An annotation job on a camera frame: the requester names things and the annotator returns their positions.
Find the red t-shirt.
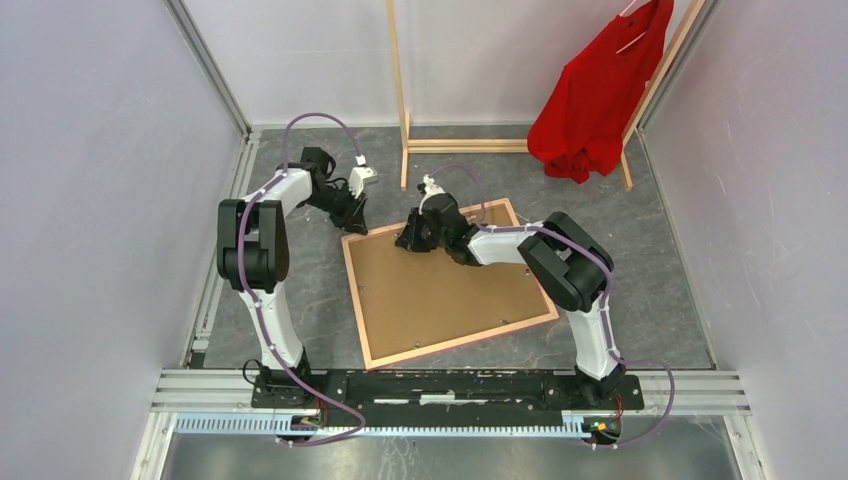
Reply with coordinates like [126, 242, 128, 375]
[527, 0, 675, 184]

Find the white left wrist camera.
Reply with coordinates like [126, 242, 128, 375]
[348, 154, 379, 198]

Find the pink clothes hanger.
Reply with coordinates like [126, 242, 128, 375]
[616, 1, 657, 58]

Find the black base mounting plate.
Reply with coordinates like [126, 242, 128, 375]
[251, 368, 645, 428]

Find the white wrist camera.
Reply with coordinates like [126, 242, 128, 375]
[348, 154, 379, 198]
[415, 174, 445, 215]

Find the wooden clothes rack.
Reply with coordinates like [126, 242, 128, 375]
[385, 0, 709, 192]

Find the pink wooden picture frame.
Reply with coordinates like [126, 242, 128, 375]
[340, 197, 561, 372]

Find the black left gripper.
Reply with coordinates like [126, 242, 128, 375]
[302, 182, 369, 237]

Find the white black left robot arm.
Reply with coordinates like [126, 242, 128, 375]
[216, 147, 377, 408]

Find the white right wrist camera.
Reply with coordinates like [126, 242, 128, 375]
[415, 174, 445, 215]

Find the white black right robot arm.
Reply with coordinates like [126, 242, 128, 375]
[395, 193, 626, 408]

